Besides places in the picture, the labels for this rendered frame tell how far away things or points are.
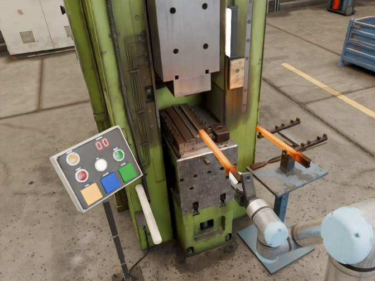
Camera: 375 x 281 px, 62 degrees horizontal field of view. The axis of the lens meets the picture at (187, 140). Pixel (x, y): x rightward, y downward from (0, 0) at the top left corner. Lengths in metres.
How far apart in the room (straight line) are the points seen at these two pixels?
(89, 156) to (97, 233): 1.29
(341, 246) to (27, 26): 6.50
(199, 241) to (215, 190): 0.47
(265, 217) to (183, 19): 0.91
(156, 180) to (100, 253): 0.80
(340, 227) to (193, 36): 1.06
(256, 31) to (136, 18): 0.67
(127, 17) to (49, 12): 5.22
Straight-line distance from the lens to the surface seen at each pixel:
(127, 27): 1.58
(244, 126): 2.08
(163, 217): 2.30
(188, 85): 1.60
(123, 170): 1.55
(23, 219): 3.07
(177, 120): 1.95
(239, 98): 1.95
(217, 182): 1.96
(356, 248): 0.79
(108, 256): 2.54
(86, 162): 1.50
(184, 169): 1.80
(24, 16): 6.80
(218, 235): 2.35
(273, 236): 1.21
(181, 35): 1.51
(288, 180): 1.97
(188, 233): 2.21
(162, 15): 1.46
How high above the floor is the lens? 2.00
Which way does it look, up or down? 35 degrees down
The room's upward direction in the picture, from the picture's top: 4 degrees counter-clockwise
